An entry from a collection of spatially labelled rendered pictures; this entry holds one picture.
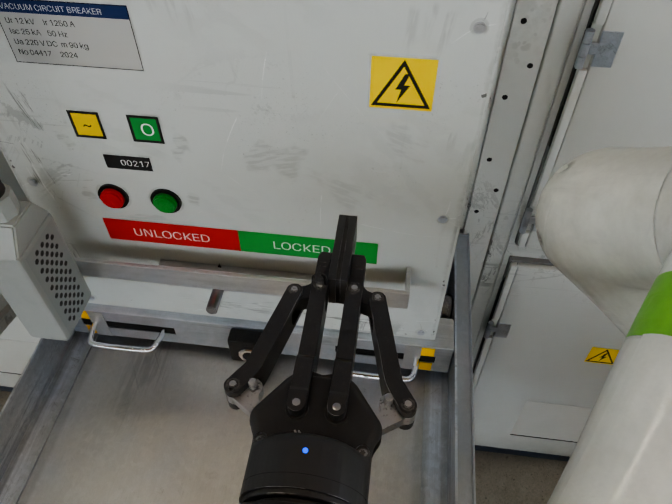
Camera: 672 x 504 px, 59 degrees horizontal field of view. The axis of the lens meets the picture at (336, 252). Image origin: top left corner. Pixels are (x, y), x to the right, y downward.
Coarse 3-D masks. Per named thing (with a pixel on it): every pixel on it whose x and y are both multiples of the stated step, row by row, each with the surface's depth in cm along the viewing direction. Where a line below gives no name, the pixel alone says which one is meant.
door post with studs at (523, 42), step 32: (512, 0) 72; (544, 0) 71; (512, 32) 75; (544, 32) 74; (512, 64) 78; (512, 96) 81; (512, 128) 85; (480, 160) 90; (480, 192) 95; (480, 224) 100; (480, 256) 106
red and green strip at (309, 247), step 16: (112, 224) 69; (128, 224) 69; (144, 224) 68; (160, 224) 68; (144, 240) 70; (160, 240) 70; (176, 240) 70; (192, 240) 69; (208, 240) 69; (224, 240) 68; (240, 240) 68; (256, 240) 68; (272, 240) 67; (288, 240) 67; (304, 240) 67; (320, 240) 66; (304, 256) 69; (368, 256) 67
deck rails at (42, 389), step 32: (448, 288) 93; (64, 352) 85; (32, 384) 78; (64, 384) 82; (448, 384) 81; (0, 416) 72; (32, 416) 79; (448, 416) 78; (0, 448) 73; (32, 448) 76; (448, 448) 75; (0, 480) 73; (448, 480) 72
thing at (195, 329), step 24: (120, 312) 81; (144, 312) 81; (168, 312) 81; (144, 336) 85; (168, 336) 84; (192, 336) 83; (216, 336) 82; (336, 336) 79; (360, 336) 78; (360, 360) 82; (432, 360) 80
